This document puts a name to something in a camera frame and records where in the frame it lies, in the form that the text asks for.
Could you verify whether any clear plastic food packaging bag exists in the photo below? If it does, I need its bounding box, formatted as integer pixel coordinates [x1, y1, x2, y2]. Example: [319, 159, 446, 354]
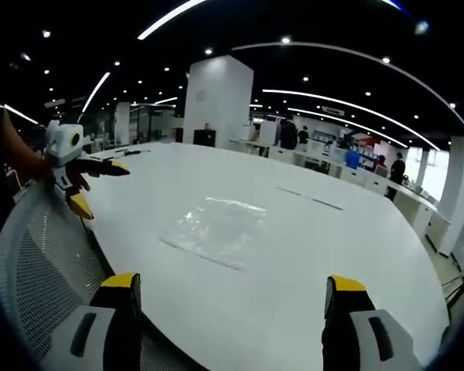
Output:
[160, 196, 268, 273]

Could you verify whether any grey mesh office chair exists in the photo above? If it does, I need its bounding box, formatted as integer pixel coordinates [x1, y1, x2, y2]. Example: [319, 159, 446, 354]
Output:
[0, 185, 186, 371]

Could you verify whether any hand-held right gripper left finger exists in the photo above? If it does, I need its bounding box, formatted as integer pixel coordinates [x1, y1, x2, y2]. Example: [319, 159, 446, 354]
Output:
[42, 272, 143, 371]

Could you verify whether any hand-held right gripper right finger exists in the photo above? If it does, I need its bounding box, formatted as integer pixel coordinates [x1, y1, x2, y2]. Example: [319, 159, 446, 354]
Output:
[321, 274, 425, 371]

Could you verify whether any white square pillar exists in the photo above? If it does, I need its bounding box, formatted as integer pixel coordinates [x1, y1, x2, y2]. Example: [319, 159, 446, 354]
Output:
[114, 101, 131, 146]
[435, 134, 464, 256]
[182, 54, 254, 150]

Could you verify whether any long white desk row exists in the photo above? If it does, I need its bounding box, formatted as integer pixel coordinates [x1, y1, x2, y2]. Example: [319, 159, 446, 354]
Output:
[230, 137, 455, 256]

